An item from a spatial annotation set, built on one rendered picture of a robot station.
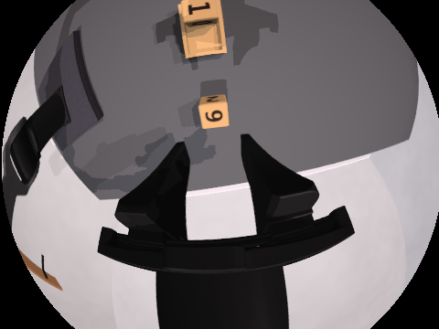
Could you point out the tan rectangular tray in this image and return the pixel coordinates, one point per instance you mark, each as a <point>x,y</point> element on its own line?
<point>203,40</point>

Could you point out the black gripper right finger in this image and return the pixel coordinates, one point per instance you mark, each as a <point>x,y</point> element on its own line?
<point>282,199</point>

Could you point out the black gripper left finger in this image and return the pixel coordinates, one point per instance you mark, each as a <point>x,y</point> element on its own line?
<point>156,209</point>

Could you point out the tan cube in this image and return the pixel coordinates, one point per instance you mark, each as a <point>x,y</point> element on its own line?
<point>213,111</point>
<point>199,12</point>

